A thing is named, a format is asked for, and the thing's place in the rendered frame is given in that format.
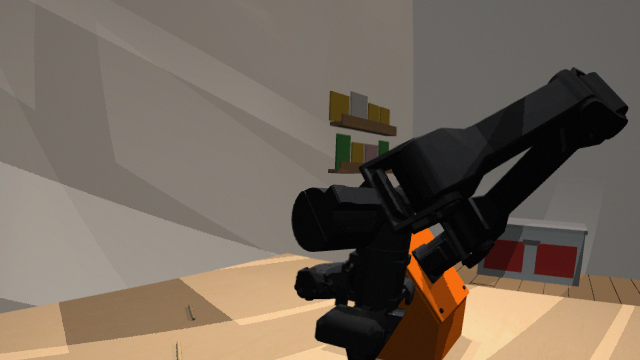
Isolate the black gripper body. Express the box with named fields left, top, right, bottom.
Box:
left=314, top=247, right=416, bottom=355

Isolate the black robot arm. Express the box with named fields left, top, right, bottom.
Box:
left=291, top=67, right=629, bottom=305

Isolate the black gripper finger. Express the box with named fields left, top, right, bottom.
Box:
left=345, top=334, right=390, bottom=360
left=384, top=307, right=406, bottom=336

